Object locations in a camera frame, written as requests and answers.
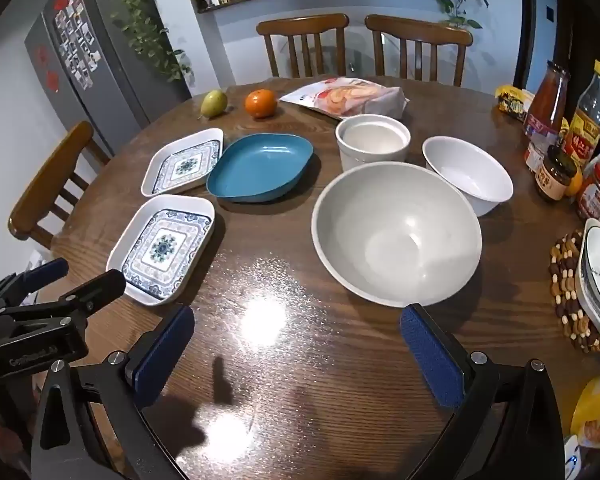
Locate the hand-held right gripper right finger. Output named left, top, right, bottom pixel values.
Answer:
left=401, top=303, right=566, bottom=480

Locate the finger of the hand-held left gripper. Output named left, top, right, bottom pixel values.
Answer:
left=0, top=258, right=70, bottom=313
left=55, top=269, right=127, bottom=318

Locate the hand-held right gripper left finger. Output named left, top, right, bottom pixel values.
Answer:
left=30, top=304, right=196, bottom=480

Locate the large grey-white bowl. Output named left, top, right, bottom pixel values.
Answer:
left=311, top=161, right=483, bottom=308

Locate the medium white bowl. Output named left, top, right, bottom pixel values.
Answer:
left=422, top=136, right=515, bottom=217

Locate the blue oval plate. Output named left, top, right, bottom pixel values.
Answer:
left=206, top=133, right=314, bottom=204

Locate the white straight-sided ramekin bowl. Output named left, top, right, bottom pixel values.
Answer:
left=335, top=114, right=412, bottom=173

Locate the person's left forearm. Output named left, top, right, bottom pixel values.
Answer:
left=0, top=385, right=33, bottom=478

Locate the wooden dining chair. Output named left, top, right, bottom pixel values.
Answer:
left=7, top=120, right=112, bottom=251
left=256, top=13, right=351, bottom=79
left=364, top=14, right=473, bottom=87

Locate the wooden beaded trivet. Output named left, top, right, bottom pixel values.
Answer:
left=549, top=230, right=600, bottom=353

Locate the yellow snack bag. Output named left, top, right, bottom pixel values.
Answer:
left=570, top=372, right=600, bottom=448

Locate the green pear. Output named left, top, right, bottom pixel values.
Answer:
left=200, top=90, right=229, bottom=120

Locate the grey refrigerator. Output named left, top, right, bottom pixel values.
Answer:
left=24, top=0, right=193, bottom=156

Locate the dark-lid brown sauce jar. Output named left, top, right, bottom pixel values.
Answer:
left=534, top=145, right=578, bottom=204

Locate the cluster of fridge magnets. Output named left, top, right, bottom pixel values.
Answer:
left=32, top=0, right=102, bottom=93

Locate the red-lid chili sauce jar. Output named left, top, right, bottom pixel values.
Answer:
left=575, top=162, right=600, bottom=221

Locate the orange fruit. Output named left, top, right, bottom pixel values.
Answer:
left=244, top=89, right=278, bottom=119

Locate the yellow snack packet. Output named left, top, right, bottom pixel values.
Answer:
left=495, top=85, right=536, bottom=122

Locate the bagged bread packet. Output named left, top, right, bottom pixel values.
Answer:
left=279, top=77, right=410, bottom=121

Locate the yellow-capped vinegar bottle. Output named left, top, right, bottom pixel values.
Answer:
left=565, top=60, right=600, bottom=168

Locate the red sauce bottle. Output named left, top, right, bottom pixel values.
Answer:
left=524, top=61, right=571, bottom=141

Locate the round glass table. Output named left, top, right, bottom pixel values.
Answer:
left=280, top=32, right=456, bottom=82

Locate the dark wooden door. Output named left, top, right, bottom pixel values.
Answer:
left=512, top=0, right=600, bottom=111

